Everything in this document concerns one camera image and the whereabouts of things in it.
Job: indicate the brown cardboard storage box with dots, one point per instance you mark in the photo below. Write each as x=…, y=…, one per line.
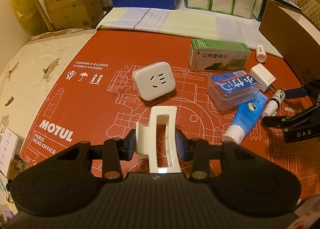
x=295, y=37

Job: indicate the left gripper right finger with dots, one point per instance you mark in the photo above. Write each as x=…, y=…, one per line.
x=200, y=152

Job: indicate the blue hand cream tube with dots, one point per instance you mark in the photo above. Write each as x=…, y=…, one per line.
x=245, y=118

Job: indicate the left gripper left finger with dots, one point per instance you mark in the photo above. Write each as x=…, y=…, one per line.
x=112, y=152

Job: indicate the red Motul mat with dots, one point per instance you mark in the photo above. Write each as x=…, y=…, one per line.
x=197, y=115

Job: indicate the green tissue pack right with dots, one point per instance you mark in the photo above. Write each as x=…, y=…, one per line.
x=243, y=8

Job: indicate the white socket adapter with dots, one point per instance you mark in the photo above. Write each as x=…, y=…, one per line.
x=154, y=80

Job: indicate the quilted beige chair cover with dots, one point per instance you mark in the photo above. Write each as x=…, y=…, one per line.
x=310, y=8

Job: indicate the small dropper bottle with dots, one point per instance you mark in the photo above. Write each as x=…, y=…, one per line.
x=274, y=103

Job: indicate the cardboard box on floor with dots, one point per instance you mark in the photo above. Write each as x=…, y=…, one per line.
x=64, y=14

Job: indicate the green medicine box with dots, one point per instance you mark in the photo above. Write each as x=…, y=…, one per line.
x=217, y=55

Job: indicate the white charger cube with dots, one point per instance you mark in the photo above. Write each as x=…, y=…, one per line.
x=260, y=73

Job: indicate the clear plastic floss box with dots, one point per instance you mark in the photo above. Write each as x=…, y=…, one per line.
x=232, y=88

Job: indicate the small white pill bottle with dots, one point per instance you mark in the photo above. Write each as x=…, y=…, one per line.
x=261, y=56

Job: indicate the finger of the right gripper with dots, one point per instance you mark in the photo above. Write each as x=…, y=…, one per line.
x=307, y=117
x=310, y=89

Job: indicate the checked pastel cloth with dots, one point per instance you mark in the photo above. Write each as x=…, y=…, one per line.
x=190, y=23

